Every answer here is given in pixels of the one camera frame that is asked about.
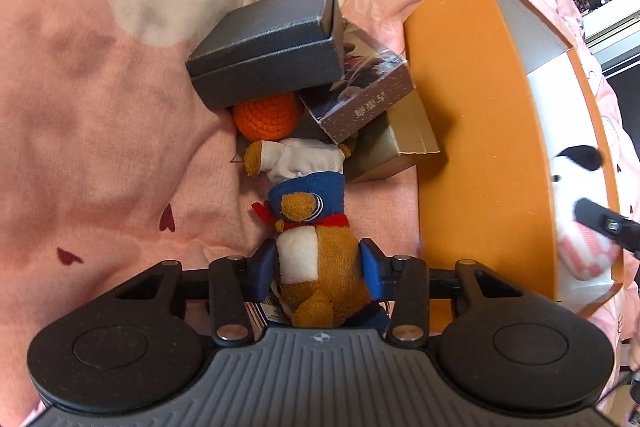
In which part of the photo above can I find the orange crochet ball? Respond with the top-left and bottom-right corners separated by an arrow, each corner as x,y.
232,92 -> 306,142

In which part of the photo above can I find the brown plush bear blue hat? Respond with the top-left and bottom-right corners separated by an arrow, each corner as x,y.
243,139 -> 391,328

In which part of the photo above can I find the purple printed box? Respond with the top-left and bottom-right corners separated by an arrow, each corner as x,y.
297,19 -> 415,145

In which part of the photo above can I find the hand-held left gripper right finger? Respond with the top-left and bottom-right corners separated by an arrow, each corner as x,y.
359,238 -> 538,350

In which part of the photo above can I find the orange storage box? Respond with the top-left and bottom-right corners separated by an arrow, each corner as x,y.
402,0 -> 626,320

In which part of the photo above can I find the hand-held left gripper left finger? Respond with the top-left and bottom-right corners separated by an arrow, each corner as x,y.
112,239 -> 278,348

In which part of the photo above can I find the tan cardboard box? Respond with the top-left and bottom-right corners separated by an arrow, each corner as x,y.
345,92 -> 441,185

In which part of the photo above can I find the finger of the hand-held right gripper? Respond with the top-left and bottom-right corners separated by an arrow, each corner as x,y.
574,198 -> 640,253

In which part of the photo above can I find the dark grey box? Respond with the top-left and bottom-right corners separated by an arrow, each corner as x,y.
186,0 -> 346,110

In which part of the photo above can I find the white pink striped plush toy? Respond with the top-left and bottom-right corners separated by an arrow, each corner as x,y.
547,145 -> 621,280

